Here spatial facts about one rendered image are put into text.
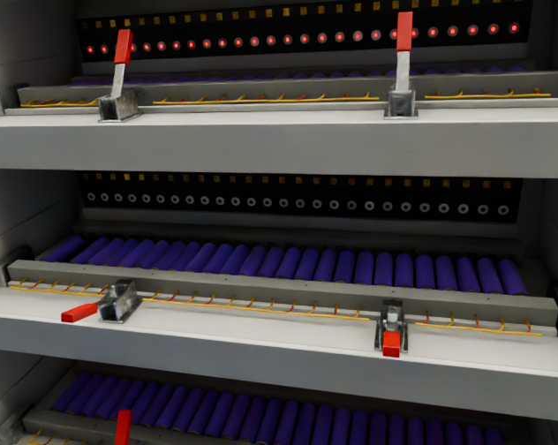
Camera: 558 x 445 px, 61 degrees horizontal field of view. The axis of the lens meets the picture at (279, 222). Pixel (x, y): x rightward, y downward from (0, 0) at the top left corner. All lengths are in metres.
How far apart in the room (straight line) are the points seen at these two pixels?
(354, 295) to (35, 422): 0.41
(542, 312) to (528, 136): 0.15
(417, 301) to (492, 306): 0.06
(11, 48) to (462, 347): 0.58
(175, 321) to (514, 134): 0.34
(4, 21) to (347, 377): 0.54
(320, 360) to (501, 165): 0.22
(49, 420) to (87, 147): 0.34
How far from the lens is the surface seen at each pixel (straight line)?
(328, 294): 0.45
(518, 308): 0.46
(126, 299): 0.50
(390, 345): 0.36
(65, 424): 0.65
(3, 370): 0.68
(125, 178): 0.64
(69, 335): 0.53
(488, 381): 0.43
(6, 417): 0.69
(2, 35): 0.66
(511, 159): 0.41
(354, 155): 0.41
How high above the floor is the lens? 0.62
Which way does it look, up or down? 4 degrees down
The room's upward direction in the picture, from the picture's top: 1 degrees clockwise
